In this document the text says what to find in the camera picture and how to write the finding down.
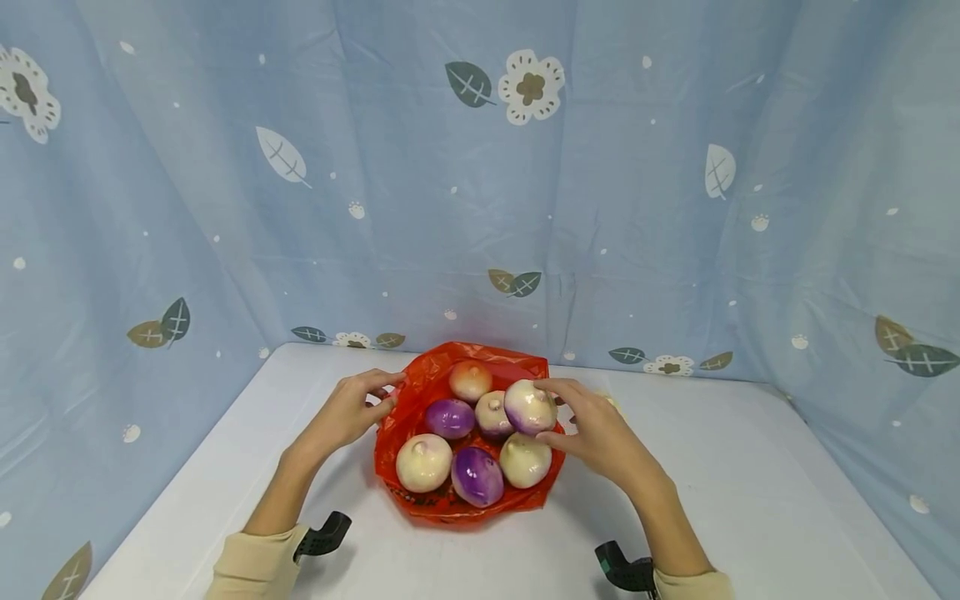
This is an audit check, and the person's right forearm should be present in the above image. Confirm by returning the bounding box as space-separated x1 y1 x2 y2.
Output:
636 471 738 600

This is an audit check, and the red plastic bag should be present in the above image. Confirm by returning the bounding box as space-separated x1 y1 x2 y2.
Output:
373 341 568 528

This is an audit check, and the black wrist band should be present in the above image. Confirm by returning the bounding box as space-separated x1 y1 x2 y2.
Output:
292 511 353 563
594 541 661 599

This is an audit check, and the person's right hand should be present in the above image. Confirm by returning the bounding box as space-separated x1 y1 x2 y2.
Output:
533 377 670 494

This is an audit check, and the person's left forearm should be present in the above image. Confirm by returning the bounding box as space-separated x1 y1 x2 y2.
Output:
203 446 331 600

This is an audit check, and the white purple onion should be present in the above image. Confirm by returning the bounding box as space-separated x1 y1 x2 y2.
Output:
502 379 559 438

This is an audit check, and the person's left hand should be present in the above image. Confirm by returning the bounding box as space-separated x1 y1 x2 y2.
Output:
298 369 408 469

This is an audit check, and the pile of onions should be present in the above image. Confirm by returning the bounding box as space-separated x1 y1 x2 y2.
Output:
395 360 554 509

